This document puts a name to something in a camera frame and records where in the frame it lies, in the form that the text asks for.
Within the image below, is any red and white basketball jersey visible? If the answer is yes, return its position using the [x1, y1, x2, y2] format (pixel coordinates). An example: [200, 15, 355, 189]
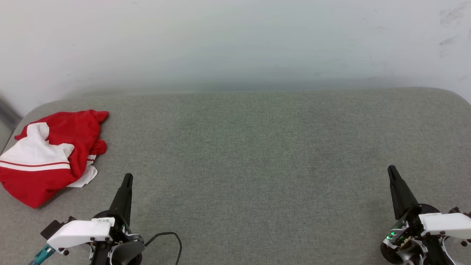
[0, 109, 109, 209]

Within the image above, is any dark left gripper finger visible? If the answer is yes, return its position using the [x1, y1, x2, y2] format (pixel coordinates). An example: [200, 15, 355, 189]
[110, 173, 133, 226]

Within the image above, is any thin black left gripper cable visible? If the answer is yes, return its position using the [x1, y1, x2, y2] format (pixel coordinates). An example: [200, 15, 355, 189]
[144, 232, 183, 265]

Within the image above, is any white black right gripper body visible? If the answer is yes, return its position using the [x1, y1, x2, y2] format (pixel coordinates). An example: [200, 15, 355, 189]
[381, 204, 471, 265]

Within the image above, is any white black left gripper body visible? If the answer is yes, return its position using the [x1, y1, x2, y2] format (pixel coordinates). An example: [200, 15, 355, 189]
[47, 211, 144, 265]

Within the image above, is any teal plug left camera cable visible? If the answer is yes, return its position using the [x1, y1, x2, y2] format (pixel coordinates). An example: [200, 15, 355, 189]
[29, 244, 56, 265]

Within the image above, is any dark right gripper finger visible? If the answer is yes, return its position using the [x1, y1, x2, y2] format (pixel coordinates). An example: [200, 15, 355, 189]
[387, 165, 420, 220]

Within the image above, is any grey fabric sofa cushion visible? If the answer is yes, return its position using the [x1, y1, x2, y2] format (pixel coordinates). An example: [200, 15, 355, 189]
[0, 87, 471, 265]

